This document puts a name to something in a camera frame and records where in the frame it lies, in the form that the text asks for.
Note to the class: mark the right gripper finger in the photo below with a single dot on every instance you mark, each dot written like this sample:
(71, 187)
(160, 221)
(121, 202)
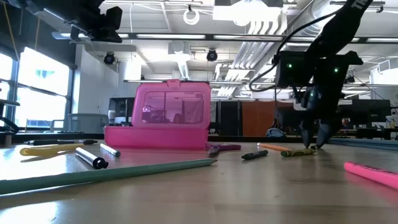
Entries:
(324, 132)
(308, 133)

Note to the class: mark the pink plastic supply box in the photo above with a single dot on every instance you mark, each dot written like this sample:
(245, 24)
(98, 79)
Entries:
(155, 137)

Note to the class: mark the dark blue-green crayon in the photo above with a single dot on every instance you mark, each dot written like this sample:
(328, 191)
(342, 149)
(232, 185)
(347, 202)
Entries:
(255, 155)

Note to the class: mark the black cabinet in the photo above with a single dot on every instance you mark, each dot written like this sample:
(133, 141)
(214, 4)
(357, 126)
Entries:
(229, 118)

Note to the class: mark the black pen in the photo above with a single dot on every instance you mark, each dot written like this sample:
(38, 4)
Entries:
(59, 142)

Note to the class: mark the orange crayon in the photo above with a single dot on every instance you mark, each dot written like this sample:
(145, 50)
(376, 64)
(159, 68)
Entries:
(273, 147)

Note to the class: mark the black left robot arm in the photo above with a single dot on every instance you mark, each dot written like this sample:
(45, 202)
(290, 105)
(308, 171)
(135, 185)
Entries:
(46, 9)

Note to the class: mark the silver marker with black cap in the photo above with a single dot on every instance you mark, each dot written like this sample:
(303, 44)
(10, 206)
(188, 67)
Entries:
(88, 157)

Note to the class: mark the long green pencil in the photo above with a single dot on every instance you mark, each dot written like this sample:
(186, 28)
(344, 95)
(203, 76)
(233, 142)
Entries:
(93, 175)

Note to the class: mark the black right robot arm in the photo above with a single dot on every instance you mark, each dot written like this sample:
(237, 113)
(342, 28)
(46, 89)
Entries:
(339, 28)

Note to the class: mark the green crayon with yellow label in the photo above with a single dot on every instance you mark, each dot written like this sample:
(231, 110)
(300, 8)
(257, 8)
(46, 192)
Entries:
(297, 152)

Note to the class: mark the pink highlighter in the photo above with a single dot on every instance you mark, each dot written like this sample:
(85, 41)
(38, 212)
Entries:
(373, 175)

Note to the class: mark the black computer monitor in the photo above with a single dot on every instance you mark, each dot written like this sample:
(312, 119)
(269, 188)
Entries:
(121, 109)
(373, 112)

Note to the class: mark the white ceiling light panel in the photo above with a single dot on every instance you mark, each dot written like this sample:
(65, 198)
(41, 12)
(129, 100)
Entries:
(248, 12)

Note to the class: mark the long ceiling light strip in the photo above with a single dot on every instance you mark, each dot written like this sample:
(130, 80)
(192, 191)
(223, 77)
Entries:
(171, 36)

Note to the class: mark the silver ventilation duct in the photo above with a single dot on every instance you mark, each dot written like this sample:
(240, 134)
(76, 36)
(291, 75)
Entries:
(314, 7)

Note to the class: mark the black ceiling spotlight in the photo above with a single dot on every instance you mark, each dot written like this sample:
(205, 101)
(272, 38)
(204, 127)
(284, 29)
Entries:
(109, 58)
(212, 55)

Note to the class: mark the blue and white helmet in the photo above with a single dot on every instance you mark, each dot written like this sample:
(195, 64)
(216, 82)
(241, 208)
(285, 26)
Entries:
(275, 133)

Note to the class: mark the large bright window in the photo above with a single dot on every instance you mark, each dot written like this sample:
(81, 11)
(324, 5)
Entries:
(43, 77)

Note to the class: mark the orange partition panel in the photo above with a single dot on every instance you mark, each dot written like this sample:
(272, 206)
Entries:
(258, 118)

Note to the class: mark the black aluminium table frame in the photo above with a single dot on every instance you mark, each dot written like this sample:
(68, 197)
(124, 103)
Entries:
(62, 137)

